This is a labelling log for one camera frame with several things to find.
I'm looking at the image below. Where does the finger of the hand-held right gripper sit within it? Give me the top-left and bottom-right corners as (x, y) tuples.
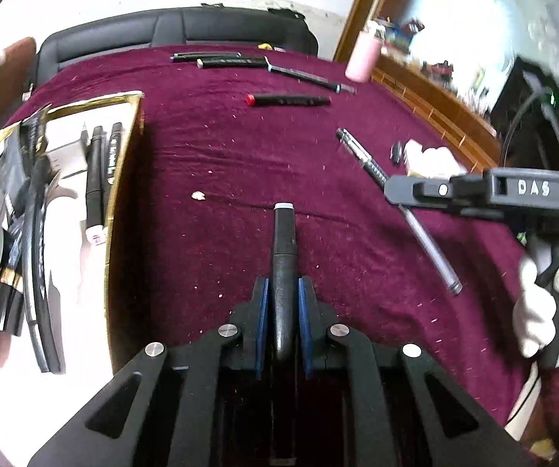
(384, 172), (492, 207)

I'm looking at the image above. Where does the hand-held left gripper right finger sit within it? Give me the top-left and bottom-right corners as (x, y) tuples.
(298, 276), (536, 467)

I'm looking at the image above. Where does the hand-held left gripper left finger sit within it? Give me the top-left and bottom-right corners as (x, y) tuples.
(27, 276), (271, 467)

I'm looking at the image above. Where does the thick black pen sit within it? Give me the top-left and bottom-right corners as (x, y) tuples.
(271, 203), (297, 363)

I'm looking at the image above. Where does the black marker red cap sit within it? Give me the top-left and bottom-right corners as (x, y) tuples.
(244, 92), (332, 107)

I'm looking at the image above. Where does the gold rimmed white tray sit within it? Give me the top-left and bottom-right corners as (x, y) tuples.
(0, 90), (145, 448)

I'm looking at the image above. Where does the person's right hand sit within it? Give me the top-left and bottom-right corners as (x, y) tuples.
(512, 255), (559, 358)

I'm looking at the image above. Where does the small white box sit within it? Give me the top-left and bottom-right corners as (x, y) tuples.
(403, 139), (470, 178)

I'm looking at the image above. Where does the silver black pen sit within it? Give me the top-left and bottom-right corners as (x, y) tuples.
(335, 128), (464, 296)

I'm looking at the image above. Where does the pink water bottle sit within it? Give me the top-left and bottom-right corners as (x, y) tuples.
(345, 29), (381, 83)

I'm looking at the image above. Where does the wooden framed glass partition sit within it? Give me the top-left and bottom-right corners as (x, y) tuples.
(333, 0), (559, 171)

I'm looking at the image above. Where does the black marker white end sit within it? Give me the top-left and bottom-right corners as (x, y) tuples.
(84, 125), (108, 245)

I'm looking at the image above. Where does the black printed pouch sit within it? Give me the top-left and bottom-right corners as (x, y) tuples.
(19, 104), (66, 375)

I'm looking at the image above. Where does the black gold lipstick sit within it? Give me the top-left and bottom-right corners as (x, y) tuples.
(0, 272), (26, 337)

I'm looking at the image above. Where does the black leather sofa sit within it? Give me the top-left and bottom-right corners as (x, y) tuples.
(36, 6), (320, 83)

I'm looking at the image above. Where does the black cable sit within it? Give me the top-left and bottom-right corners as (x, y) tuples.
(501, 90), (553, 171)

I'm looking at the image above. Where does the black pen blue ring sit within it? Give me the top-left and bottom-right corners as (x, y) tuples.
(264, 58), (357, 94)

